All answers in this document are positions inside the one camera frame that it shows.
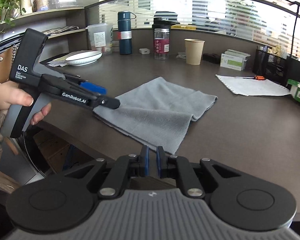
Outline stack of white card boxes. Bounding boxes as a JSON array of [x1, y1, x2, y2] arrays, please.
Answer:
[[224, 49, 250, 68]]

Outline white and green business card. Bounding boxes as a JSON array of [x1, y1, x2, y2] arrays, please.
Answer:
[[219, 53, 247, 71]]

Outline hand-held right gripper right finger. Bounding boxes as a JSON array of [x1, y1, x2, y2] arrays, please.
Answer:
[[156, 146, 243, 198]]

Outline clear jar with red label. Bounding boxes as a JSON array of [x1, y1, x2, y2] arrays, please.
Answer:
[[154, 27, 171, 60]]

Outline black lamp pole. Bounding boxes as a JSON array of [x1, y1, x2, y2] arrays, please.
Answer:
[[277, 0, 300, 57]]

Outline black water bottle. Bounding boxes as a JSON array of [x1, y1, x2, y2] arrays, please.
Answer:
[[152, 17, 177, 30]]

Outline clear plastic container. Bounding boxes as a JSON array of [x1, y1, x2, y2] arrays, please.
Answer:
[[87, 22, 113, 55]]

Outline yellow flat box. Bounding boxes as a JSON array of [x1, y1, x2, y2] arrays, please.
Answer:
[[170, 24, 194, 31]]

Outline black rectangular box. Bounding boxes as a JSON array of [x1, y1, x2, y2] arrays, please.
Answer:
[[286, 55, 300, 83]]

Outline white printed paper sheet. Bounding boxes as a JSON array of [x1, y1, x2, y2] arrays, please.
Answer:
[[215, 74, 292, 97]]

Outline small black pouch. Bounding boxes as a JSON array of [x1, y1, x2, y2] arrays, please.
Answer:
[[203, 53, 222, 64]]

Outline grey towel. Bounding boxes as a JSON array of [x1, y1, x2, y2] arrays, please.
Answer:
[[92, 77, 218, 155]]

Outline white ribbed bowl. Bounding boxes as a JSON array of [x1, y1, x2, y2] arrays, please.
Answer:
[[65, 50, 103, 67]]

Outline paper stack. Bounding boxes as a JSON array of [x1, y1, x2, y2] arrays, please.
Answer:
[[46, 55, 73, 67]]

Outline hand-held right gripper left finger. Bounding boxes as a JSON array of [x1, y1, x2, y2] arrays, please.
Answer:
[[62, 145, 150, 198]]

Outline yellow toy bricks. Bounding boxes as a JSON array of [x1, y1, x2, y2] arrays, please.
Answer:
[[274, 45, 288, 58]]

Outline brown leather bag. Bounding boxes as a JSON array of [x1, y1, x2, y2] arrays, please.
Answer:
[[0, 42, 23, 83]]

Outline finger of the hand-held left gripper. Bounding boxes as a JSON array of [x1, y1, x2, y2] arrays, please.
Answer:
[[64, 73, 108, 96], [92, 95, 121, 110]]

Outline beige paper cup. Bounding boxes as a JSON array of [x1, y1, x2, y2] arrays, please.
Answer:
[[184, 39, 205, 65]]

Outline plaid cloth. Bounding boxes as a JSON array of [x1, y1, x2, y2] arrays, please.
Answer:
[[41, 26, 79, 36]]

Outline person's left hand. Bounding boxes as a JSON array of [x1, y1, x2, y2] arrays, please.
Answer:
[[0, 81, 52, 126]]

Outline dark bag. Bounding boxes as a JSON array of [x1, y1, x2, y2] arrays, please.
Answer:
[[154, 11, 179, 23]]

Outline orange handled screwdriver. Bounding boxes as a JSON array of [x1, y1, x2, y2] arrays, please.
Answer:
[[234, 75, 265, 81]]

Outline dark blue thermos bottle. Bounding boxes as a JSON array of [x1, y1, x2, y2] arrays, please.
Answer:
[[117, 11, 137, 55]]

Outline wooden wall shelf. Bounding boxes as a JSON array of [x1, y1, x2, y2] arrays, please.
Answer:
[[0, 6, 87, 63]]

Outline black mesh desk organizer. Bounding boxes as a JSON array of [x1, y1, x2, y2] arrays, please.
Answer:
[[252, 49, 289, 85]]

